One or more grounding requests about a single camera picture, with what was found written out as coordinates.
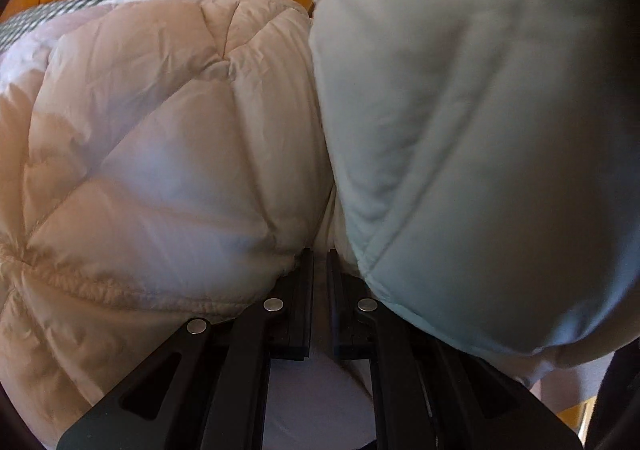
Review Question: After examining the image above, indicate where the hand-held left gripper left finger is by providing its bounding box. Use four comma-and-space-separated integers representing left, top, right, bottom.
56, 249, 315, 450

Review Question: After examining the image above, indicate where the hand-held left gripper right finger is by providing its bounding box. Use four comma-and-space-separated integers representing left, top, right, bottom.
327, 250, 584, 450

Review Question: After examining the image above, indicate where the white quilted puffer jacket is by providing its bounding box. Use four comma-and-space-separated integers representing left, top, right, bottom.
0, 0, 640, 450

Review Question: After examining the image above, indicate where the green checked bed sheet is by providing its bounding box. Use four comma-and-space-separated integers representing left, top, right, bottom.
0, 0, 132, 54

